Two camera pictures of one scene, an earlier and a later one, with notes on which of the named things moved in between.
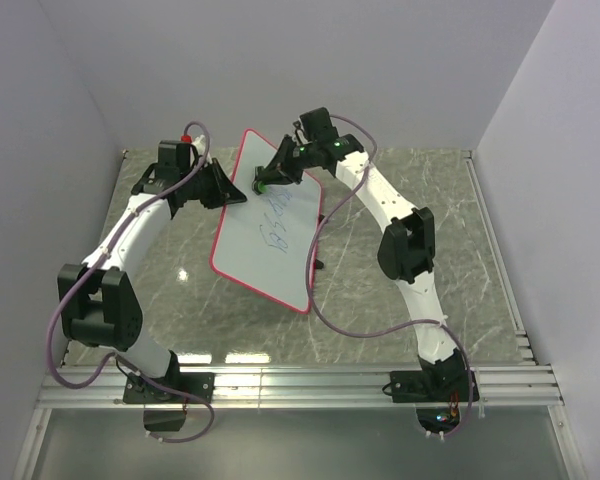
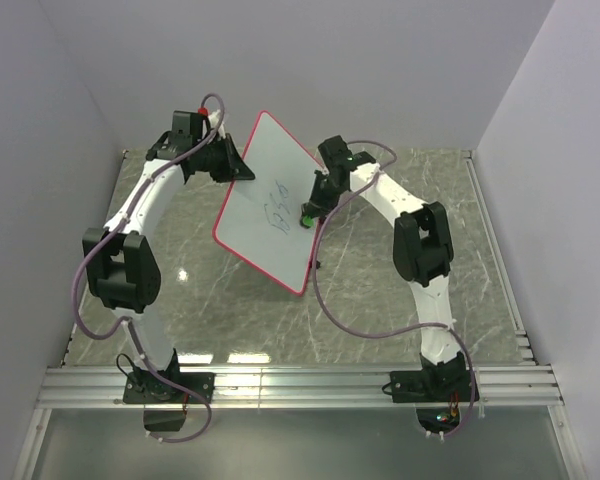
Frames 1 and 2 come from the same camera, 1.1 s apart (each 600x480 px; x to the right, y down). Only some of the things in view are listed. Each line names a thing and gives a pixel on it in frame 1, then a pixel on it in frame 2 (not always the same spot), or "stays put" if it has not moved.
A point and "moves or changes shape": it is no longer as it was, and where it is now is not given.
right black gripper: [275, 174] to [315, 205]
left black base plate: [137, 390] stays put
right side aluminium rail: [525, 352] stays put
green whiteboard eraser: [259, 187] to [308, 220]
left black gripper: [226, 192] to [238, 169]
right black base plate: [417, 386] stays put
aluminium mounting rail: [293, 387] stays put
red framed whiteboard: [264, 243] moves or changes shape
